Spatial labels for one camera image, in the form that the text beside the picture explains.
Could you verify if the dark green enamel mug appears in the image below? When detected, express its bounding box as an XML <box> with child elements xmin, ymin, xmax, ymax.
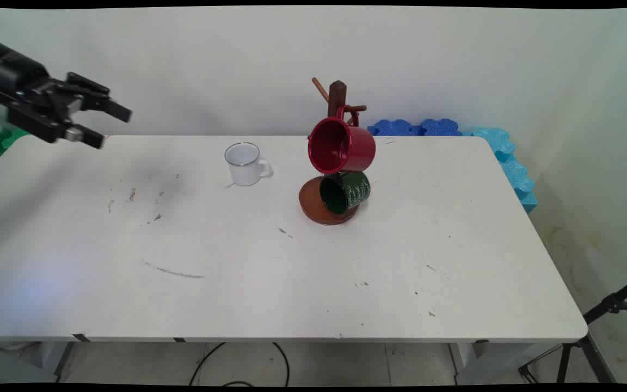
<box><xmin>319</xmin><ymin>170</ymin><xmax>371</xmax><ymax>215</ymax></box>

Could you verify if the red enamel mug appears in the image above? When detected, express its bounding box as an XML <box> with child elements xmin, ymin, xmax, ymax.
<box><xmin>308</xmin><ymin>105</ymin><xmax>376</xmax><ymax>175</ymax></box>

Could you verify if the black floor cable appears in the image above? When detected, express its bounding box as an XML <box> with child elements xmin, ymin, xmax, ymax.
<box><xmin>188</xmin><ymin>342</ymin><xmax>291</xmax><ymax>387</ymax></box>

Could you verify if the black tripod stand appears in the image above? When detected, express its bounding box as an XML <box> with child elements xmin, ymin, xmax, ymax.
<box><xmin>519</xmin><ymin>272</ymin><xmax>627</xmax><ymax>384</ymax></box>

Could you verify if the white enamel mug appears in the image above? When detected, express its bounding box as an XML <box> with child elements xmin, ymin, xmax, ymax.
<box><xmin>224</xmin><ymin>142</ymin><xmax>273</xmax><ymax>187</ymax></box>

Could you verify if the brown wooden mug tree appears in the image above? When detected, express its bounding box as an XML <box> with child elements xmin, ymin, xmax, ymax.
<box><xmin>299</xmin><ymin>77</ymin><xmax>371</xmax><ymax>226</ymax></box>

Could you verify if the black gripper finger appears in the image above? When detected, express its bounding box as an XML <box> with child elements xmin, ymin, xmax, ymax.
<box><xmin>8</xmin><ymin>101</ymin><xmax>107</xmax><ymax>150</ymax></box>
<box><xmin>66</xmin><ymin>72</ymin><xmax>133</xmax><ymax>124</ymax></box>

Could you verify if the white table leg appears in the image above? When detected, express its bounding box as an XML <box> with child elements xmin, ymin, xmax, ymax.
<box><xmin>448</xmin><ymin>341</ymin><xmax>543</xmax><ymax>385</ymax></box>
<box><xmin>40</xmin><ymin>342</ymin><xmax>75</xmax><ymax>383</ymax></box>

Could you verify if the dark blue foam mat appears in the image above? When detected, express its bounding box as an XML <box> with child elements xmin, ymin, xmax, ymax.
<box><xmin>420</xmin><ymin>119</ymin><xmax>463</xmax><ymax>137</ymax></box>
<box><xmin>368</xmin><ymin>119</ymin><xmax>422</xmax><ymax>137</ymax></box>

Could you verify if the light blue foam mat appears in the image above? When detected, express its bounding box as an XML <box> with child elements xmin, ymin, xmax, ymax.
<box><xmin>463</xmin><ymin>127</ymin><xmax>538</xmax><ymax>214</ymax></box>

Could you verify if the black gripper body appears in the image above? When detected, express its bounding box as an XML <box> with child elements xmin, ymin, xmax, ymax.
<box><xmin>0</xmin><ymin>37</ymin><xmax>84</xmax><ymax>119</ymax></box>

